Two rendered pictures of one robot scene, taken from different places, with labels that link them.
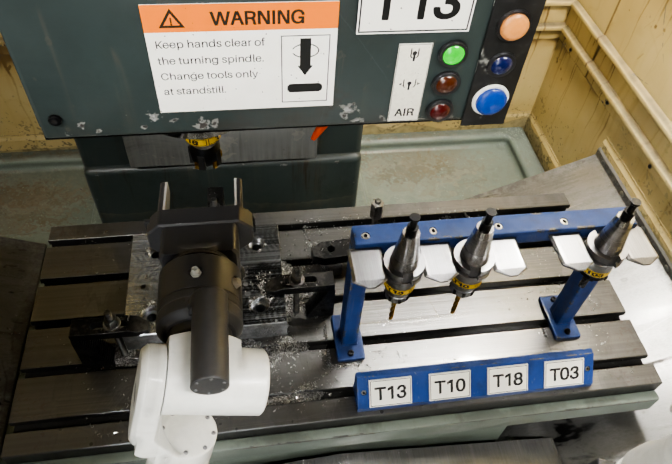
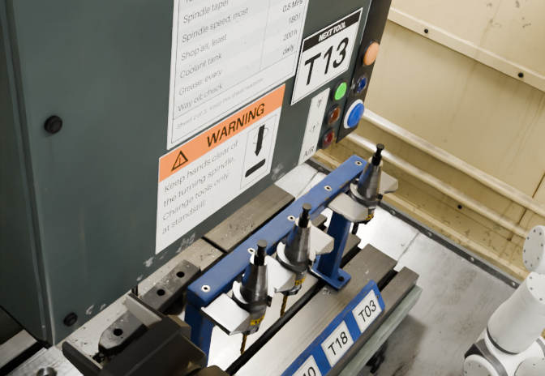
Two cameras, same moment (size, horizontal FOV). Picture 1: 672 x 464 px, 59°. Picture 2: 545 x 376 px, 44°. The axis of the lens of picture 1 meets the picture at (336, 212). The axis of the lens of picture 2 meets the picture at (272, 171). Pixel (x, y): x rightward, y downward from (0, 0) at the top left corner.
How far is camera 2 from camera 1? 0.40 m
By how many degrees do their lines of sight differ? 34
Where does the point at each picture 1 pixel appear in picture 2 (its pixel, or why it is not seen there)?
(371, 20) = (300, 89)
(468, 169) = not seen: hidden behind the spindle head
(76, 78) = (96, 261)
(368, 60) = (293, 121)
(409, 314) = (221, 346)
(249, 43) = (227, 150)
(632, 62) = not seen: hidden behind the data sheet
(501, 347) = (308, 323)
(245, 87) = (218, 191)
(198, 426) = not seen: outside the picture
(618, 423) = (402, 327)
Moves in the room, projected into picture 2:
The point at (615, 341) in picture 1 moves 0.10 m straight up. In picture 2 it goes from (372, 265) to (383, 235)
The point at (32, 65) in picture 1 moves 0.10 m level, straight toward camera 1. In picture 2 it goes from (62, 271) to (195, 315)
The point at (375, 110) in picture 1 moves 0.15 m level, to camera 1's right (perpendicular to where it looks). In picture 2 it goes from (292, 160) to (388, 118)
